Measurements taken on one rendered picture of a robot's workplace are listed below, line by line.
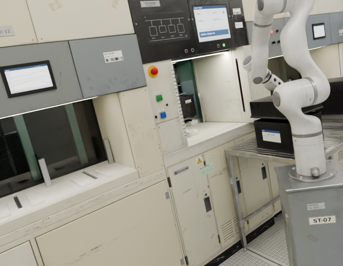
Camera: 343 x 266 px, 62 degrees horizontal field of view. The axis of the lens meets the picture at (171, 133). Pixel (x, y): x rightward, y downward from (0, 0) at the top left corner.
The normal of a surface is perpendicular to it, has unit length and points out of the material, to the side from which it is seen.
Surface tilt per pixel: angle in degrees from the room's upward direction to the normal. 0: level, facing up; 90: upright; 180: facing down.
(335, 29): 90
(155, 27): 90
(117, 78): 90
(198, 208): 90
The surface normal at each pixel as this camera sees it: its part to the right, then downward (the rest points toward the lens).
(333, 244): -0.17, 0.23
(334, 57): -0.80, 0.28
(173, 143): 0.57, 0.04
